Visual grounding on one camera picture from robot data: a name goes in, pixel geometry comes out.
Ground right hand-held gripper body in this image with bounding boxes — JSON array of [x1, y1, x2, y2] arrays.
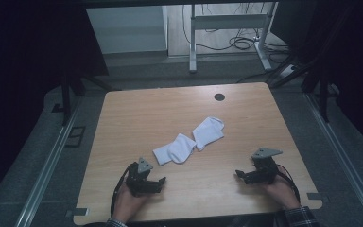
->
[[244, 147, 284, 185]]

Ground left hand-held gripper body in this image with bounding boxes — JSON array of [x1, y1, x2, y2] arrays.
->
[[125, 157, 164, 199]]

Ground white sock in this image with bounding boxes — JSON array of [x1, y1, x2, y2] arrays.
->
[[191, 116, 226, 152], [152, 132, 198, 166]]

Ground person's left hand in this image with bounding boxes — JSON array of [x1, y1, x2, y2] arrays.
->
[[112, 183, 149, 223]]

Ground person's right hand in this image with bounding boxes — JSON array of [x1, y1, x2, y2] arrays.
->
[[260, 166, 301, 211]]

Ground person's left plaid sleeve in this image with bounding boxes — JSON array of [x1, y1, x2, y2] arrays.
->
[[104, 218, 129, 227]]

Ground person's plaid sleeve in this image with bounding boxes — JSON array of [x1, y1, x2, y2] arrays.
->
[[104, 218, 129, 227], [274, 205, 320, 227]]

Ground person's right plaid sleeve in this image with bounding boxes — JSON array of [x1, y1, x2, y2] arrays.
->
[[274, 205, 320, 227]]

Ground dark metal stand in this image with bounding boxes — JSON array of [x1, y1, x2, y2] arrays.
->
[[301, 60, 342, 124], [51, 70, 121, 127]]

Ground white power strip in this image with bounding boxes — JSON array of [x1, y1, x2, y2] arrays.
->
[[278, 63, 298, 79]]

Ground dark curtain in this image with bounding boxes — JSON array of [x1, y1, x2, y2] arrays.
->
[[270, 0, 363, 159], [0, 0, 110, 211]]

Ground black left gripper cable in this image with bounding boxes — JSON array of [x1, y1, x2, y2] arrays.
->
[[110, 162, 139, 218]]

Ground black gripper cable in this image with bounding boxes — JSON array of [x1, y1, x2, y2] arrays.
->
[[275, 164, 302, 203], [110, 162, 139, 218]]

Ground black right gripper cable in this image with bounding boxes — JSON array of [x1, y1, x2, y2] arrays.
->
[[275, 164, 302, 203]]

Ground silver metal floor rail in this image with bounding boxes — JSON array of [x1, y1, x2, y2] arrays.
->
[[304, 93, 363, 220], [13, 96, 83, 227]]

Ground black rectangular floor frame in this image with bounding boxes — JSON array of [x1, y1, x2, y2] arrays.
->
[[64, 125, 87, 148]]

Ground black floor cables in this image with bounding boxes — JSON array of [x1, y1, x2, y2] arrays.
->
[[181, 3, 292, 65]]

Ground white metal desk frame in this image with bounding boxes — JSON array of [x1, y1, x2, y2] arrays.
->
[[188, 2, 278, 75]]

